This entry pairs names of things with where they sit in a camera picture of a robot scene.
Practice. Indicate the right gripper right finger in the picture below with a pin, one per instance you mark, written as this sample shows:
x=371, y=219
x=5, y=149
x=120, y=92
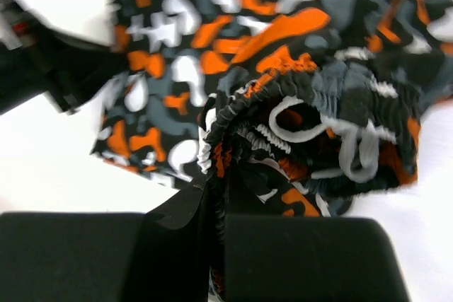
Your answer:
x=276, y=258

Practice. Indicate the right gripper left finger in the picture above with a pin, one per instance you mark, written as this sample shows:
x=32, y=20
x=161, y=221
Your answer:
x=158, y=256

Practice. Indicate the orange camouflage shorts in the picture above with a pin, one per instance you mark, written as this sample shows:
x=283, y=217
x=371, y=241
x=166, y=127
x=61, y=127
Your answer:
x=310, y=102

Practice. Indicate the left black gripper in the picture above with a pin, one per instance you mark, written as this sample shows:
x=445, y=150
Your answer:
x=36, y=59

